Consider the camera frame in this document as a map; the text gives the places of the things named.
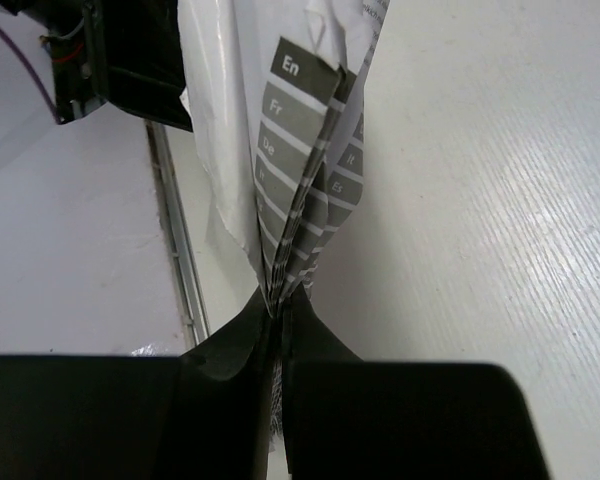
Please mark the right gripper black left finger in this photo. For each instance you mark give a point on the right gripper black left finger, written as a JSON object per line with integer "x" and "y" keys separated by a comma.
{"x": 200, "y": 415}

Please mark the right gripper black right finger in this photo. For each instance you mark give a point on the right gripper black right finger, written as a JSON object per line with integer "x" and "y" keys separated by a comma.
{"x": 347, "y": 418}

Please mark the Canon safety instructions booklet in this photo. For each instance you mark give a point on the Canon safety instructions booklet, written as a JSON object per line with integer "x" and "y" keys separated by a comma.
{"x": 275, "y": 94}

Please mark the aluminium front rail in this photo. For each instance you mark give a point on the aluminium front rail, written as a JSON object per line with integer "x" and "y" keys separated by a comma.
{"x": 174, "y": 223}

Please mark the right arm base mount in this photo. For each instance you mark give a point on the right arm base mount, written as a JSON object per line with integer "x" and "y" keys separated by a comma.
{"x": 126, "y": 53}

